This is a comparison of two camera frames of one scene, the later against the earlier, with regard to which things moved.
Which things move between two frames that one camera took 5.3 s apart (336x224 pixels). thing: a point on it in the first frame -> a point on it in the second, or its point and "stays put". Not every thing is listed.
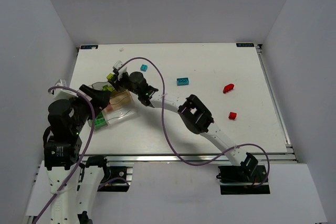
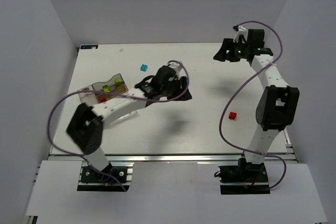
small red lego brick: (232, 115) stays put
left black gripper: (92, 97) -> (179, 87)
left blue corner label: (88, 46) stays put
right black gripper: (119, 81) -> (227, 51)
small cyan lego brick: (144, 67) stays put
